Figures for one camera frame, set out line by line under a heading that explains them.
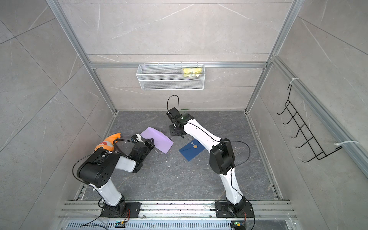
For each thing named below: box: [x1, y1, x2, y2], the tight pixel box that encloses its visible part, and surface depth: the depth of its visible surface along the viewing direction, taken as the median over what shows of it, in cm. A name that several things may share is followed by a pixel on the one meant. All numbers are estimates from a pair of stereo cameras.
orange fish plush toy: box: [94, 132, 122, 153], surface depth 95 cm
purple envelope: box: [139, 126, 174, 154], surface depth 100 cm
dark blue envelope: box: [178, 138, 206, 162], surface depth 98 cm
